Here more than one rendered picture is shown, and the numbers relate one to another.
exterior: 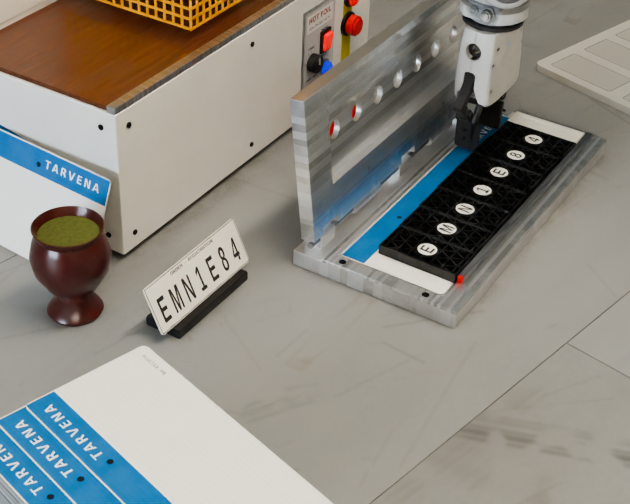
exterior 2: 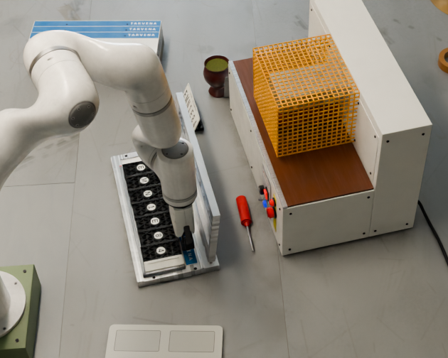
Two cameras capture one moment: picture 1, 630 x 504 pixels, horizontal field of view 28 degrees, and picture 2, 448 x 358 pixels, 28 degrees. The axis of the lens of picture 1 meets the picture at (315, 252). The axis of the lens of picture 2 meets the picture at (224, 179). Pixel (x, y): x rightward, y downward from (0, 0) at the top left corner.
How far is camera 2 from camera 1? 2.91 m
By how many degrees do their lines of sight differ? 88
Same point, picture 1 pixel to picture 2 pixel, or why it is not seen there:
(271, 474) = not seen: hidden behind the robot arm
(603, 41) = not seen: outside the picture
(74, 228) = (217, 67)
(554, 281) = (99, 203)
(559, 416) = (56, 156)
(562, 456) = (46, 145)
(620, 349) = (57, 192)
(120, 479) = (117, 34)
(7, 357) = not seen: hidden behind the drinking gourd
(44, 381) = (195, 72)
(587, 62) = (200, 349)
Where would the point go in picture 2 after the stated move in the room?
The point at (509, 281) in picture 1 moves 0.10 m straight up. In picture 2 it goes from (113, 192) to (108, 167)
